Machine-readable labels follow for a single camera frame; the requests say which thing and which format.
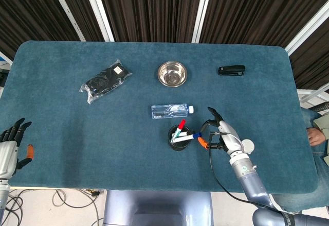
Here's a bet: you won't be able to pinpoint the stainless steel bowl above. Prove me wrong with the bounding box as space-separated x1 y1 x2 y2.
157 61 188 88

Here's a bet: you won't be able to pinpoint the black stapler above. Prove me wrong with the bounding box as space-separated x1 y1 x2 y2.
218 65 246 77

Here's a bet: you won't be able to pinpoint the blue marker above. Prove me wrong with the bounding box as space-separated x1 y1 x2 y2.
171 132 203 144

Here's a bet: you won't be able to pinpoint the person's beige sleeve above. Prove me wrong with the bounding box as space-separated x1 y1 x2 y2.
313 114 329 141

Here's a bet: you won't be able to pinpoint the dark brown pleated curtain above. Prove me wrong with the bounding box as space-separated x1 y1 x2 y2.
0 0 329 90

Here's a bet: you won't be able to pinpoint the white frame post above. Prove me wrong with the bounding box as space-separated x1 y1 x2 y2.
191 0 215 44
284 4 329 56
81 0 115 42
47 0 86 42

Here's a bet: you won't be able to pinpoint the grey floor cable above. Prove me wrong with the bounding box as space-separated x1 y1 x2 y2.
52 189 104 226

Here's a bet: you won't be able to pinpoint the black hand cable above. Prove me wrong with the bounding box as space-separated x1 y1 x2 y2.
200 121 283 213

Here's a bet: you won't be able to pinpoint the black pen cup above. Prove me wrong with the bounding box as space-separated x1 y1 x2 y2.
168 125 192 151

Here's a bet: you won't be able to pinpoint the person's bare hand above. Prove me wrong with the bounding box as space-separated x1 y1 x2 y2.
307 127 327 147

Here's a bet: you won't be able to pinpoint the black floor cables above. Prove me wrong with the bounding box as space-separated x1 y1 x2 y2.
4 189 25 226

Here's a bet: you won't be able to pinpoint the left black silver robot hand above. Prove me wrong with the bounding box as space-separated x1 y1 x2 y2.
0 117 34 179

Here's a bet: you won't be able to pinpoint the white metal rack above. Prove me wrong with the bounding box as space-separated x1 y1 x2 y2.
296 88 329 108

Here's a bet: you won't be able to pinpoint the white round lid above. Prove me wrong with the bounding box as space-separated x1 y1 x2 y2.
241 138 255 155

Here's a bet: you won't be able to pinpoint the blue table cloth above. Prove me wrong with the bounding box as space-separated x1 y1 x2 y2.
0 40 319 194

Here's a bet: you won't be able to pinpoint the blue grey robot torso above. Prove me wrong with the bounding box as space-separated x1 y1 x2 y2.
103 189 214 226

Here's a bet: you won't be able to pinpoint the clear plastic water bottle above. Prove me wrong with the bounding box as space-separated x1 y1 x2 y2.
151 103 194 120

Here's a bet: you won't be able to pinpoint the red marker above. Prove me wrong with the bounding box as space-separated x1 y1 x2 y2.
172 119 187 139

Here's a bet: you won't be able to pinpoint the black item in plastic bag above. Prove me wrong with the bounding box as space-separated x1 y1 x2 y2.
79 59 133 105

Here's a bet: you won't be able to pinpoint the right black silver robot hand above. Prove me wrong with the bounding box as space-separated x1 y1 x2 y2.
197 107 244 158

